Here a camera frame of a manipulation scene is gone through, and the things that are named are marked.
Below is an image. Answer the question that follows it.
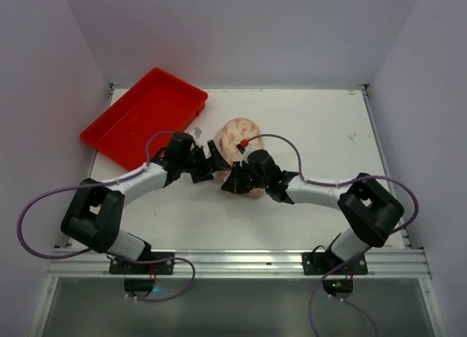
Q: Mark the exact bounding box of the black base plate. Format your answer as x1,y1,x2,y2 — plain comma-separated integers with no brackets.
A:
109,250,174,275
301,251,368,276

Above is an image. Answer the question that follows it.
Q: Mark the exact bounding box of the floral mesh laundry bag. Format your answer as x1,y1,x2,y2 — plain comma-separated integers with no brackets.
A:
214,117,264,198

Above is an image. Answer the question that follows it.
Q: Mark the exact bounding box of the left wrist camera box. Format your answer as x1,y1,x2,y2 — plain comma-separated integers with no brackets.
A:
191,127,202,139

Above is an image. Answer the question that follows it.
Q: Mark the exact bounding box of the red plastic tray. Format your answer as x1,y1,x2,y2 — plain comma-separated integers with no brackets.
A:
80,68,208,171

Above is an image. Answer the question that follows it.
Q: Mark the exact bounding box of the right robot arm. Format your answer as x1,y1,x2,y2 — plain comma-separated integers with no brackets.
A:
221,150,404,266

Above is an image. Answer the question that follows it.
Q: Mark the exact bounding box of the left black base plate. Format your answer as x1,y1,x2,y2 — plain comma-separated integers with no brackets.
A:
109,250,174,275

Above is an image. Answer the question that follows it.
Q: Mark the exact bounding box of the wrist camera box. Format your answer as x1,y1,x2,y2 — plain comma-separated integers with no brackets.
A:
236,139,257,164
191,127,202,139

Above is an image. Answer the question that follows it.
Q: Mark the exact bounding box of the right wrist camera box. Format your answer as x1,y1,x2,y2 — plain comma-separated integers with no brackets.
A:
236,139,257,164

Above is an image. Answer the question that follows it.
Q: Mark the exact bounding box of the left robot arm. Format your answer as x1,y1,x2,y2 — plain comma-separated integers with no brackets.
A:
61,132,231,263

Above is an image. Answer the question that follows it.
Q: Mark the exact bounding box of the aluminium front rail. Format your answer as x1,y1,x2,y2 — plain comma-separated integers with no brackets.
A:
47,249,431,279

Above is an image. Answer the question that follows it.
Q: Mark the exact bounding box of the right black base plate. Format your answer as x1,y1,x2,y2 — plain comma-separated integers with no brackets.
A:
301,251,368,276

